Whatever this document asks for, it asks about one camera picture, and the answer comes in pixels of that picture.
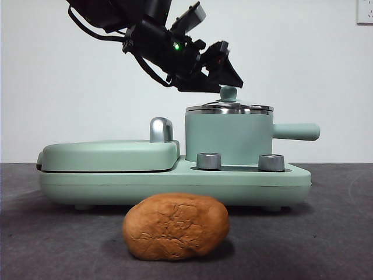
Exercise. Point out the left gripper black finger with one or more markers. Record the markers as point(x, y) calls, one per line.
point(228, 73)
point(198, 88)

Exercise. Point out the brown potato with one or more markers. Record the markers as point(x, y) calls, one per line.
point(175, 227)

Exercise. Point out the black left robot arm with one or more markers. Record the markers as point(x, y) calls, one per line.
point(145, 38)

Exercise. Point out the mint green steamer pot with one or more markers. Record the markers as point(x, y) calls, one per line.
point(227, 134)

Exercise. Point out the mint green griddle lid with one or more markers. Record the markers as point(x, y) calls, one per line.
point(102, 154)

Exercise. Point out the silver control knob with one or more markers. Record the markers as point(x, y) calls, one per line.
point(271, 162)
point(208, 161)

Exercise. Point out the mint green breakfast machine base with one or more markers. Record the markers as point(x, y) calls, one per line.
point(175, 186)

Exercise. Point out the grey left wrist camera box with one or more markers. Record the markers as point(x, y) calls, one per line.
point(198, 13)

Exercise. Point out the white wall socket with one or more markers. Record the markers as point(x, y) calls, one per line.
point(365, 11)

